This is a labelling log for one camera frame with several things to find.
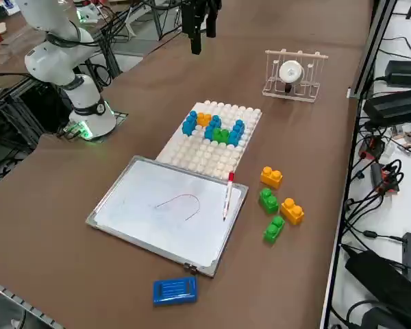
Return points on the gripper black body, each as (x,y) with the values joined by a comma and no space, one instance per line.
(205,2)

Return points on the yellow two-stud block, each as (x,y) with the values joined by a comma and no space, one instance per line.
(271,177)
(203,119)

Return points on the blue three-stud block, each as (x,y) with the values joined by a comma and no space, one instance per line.
(190,124)
(212,127)
(237,133)

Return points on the green two-stud block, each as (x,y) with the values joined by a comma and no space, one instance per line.
(221,136)
(273,230)
(268,201)

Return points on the red-capped marker pen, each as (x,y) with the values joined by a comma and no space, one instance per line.
(228,195)

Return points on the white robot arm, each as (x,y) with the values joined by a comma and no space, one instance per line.
(85,96)

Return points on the white studded baseplate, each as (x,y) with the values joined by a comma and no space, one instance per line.
(205,157)

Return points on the blue whiteboard eraser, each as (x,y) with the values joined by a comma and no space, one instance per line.
(174,290)

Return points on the white cup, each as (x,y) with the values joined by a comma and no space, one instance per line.
(290,72)

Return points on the white device green light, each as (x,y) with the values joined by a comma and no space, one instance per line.
(87,13)

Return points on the black power adapter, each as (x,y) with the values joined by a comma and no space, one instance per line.
(404,73)
(380,277)

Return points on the grey power adapter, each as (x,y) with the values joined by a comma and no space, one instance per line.
(394,106)

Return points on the black power strip red switches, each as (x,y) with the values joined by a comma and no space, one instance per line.
(371,147)

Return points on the yellow block with dark sticker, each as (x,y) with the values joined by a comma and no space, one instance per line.
(292,211)

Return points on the orange black device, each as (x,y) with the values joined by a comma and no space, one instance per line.
(387,178)

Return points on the upright aluminium post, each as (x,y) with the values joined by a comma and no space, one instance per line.
(373,48)

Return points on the whiteboard with silver frame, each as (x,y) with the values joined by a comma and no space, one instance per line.
(150,212)

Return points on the black frame under table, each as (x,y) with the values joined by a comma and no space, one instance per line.
(17,109)

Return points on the grey slotted edge rail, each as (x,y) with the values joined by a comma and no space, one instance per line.
(20,301)

